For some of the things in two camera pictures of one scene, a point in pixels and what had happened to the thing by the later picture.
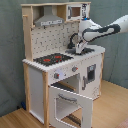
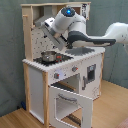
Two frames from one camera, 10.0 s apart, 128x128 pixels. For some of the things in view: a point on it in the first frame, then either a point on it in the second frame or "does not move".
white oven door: [86, 103] does not move
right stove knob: [74, 69] does not move
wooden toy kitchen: [60, 84] does not move
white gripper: [80, 47] -> [48, 29]
